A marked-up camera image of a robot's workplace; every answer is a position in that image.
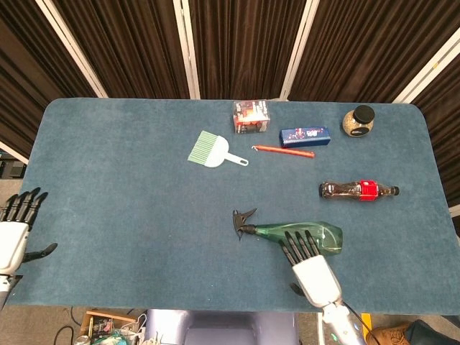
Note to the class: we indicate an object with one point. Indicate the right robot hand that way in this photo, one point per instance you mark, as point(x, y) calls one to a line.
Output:
point(312, 273)

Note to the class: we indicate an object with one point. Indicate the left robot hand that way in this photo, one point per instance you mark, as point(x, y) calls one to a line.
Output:
point(12, 233)

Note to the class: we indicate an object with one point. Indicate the green spray bottle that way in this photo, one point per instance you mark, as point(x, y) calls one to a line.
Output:
point(287, 231)

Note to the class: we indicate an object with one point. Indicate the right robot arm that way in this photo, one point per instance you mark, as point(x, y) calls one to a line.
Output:
point(339, 321)

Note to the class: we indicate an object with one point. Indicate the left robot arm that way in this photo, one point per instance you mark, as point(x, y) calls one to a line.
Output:
point(4, 287)

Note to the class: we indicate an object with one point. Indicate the cola bottle with red label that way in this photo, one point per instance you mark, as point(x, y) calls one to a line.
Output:
point(354, 190)

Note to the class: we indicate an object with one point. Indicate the brown leather shoe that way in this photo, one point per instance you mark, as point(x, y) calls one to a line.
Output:
point(388, 334)

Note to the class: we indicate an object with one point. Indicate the robot torso base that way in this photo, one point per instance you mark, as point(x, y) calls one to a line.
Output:
point(223, 328)

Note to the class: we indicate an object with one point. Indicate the red candle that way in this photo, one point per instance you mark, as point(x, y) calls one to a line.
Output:
point(284, 151)

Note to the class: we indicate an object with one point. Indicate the wooden crate with clutter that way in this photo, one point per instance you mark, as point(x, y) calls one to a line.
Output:
point(106, 327)

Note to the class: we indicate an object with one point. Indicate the blue rectangular box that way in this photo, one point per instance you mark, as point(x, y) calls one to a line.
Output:
point(305, 136)

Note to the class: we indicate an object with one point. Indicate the blue table cloth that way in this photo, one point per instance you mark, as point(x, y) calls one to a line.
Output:
point(179, 215)

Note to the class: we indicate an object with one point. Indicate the white brush with green bristles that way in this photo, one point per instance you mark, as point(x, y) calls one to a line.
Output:
point(213, 151)

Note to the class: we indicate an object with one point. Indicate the round glass jar black lid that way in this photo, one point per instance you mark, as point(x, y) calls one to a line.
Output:
point(358, 122)

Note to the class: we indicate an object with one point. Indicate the red black small box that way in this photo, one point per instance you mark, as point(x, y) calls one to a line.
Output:
point(251, 115)

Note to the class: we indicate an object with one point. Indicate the white folding screen frame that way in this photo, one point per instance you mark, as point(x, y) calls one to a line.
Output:
point(187, 46)

